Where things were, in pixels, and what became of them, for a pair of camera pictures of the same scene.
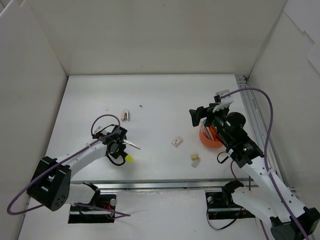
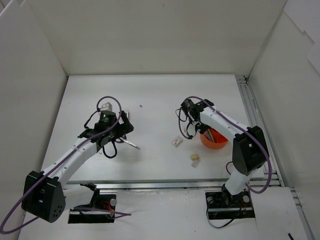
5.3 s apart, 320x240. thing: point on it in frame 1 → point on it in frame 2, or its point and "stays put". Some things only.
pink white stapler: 125,115 stays put
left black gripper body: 120,144 → 124,125
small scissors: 131,144 stays put
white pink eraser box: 177,142 stays put
